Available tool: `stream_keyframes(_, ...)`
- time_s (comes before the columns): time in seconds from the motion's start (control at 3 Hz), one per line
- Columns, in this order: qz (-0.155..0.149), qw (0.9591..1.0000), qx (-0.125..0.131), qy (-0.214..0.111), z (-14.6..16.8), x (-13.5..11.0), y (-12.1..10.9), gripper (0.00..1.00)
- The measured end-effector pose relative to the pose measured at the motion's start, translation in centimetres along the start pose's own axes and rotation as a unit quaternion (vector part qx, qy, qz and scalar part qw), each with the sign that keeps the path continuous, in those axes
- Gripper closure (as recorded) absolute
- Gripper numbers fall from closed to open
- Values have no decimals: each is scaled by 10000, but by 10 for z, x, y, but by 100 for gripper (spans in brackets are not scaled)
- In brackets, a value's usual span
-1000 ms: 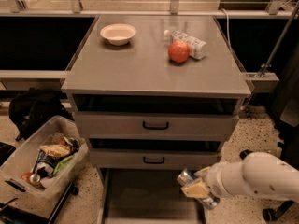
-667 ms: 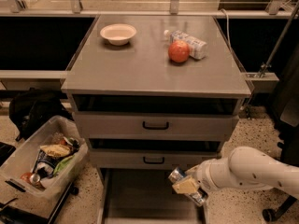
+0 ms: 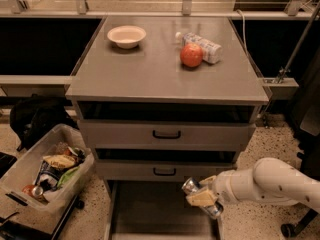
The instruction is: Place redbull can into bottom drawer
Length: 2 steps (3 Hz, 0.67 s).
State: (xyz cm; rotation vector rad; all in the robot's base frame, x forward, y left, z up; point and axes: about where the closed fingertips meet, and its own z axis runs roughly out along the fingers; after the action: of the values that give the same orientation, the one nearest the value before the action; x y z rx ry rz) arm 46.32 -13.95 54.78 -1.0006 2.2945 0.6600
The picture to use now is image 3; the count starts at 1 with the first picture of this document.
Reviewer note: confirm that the yellow chip bag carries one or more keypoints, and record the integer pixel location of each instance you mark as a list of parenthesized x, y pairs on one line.
[(60, 161)]

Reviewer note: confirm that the grey drawer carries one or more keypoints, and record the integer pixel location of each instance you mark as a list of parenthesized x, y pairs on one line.
[(166, 135), (135, 170)]

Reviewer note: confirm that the small can in bin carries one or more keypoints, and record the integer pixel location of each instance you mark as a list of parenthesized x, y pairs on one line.
[(37, 191)]

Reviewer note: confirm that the white plastic bottle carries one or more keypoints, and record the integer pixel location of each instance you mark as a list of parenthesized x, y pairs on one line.
[(212, 52)]

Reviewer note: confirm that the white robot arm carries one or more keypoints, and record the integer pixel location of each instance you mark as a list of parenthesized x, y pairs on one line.
[(269, 181)]

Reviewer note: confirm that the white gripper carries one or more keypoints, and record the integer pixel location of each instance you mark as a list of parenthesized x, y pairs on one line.
[(224, 186)]

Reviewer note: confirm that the black backpack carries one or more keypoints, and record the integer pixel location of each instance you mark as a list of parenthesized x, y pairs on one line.
[(34, 117)]

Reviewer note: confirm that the clear plastic bin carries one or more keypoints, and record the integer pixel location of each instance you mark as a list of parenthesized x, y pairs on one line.
[(25, 171)]

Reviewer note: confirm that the top grey drawer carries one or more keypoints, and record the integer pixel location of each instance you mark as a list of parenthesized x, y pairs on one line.
[(166, 135)]

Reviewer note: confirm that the crushed redbull can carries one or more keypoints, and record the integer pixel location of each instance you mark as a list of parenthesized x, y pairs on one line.
[(214, 211)]

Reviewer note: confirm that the green snack bag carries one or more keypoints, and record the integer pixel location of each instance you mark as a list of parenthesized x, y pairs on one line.
[(66, 176)]

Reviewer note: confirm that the open bottom drawer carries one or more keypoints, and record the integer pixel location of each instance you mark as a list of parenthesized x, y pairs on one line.
[(156, 211)]

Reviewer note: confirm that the blue white snack bag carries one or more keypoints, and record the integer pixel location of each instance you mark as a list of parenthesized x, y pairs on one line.
[(48, 177)]

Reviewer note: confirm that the middle grey drawer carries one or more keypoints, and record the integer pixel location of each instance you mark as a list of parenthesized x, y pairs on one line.
[(135, 170)]

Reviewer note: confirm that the metal clamp rod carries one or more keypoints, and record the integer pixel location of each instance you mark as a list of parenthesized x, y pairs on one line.
[(283, 71)]

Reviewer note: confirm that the white bowl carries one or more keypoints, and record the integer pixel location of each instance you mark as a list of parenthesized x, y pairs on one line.
[(126, 37)]

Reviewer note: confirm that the red apple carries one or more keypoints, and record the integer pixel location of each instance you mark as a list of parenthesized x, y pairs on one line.
[(191, 55)]

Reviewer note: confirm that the grey drawer cabinet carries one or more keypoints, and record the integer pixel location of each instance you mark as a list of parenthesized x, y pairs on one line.
[(149, 83)]

